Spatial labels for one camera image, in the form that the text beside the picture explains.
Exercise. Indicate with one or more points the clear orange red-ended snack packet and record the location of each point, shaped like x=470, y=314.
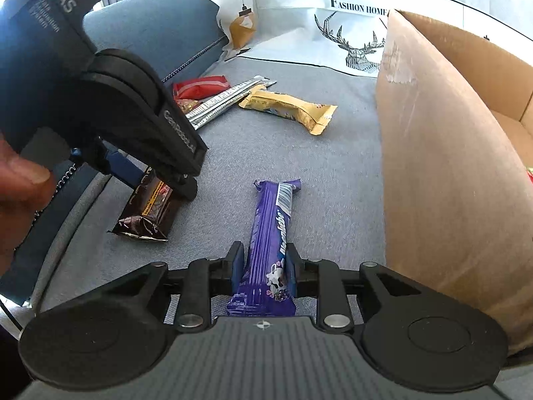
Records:
x=185, y=105

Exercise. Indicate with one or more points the person's left hand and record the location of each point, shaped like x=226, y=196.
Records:
x=16, y=191

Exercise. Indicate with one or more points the yellow snack packet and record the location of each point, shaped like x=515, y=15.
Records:
x=287, y=108

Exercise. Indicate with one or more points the red snack packet white stripe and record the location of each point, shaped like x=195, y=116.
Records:
x=200, y=86

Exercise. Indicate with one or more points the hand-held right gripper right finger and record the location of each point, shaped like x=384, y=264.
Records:
x=292, y=275

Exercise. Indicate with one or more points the brown cardboard box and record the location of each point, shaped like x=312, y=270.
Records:
x=437, y=175

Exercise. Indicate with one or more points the purple chocolate bar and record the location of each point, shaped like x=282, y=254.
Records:
x=266, y=233

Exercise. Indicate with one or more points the dark brown snack packet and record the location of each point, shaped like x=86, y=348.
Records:
x=145, y=221

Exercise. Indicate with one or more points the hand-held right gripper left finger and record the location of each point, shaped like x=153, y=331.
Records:
x=237, y=271

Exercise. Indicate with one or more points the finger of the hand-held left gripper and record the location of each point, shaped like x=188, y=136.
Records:
x=123, y=166
x=185, y=185

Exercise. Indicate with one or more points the grey white printed sofa cover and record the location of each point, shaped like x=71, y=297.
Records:
x=291, y=21

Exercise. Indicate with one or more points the silver white stick packet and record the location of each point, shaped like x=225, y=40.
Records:
x=220, y=102

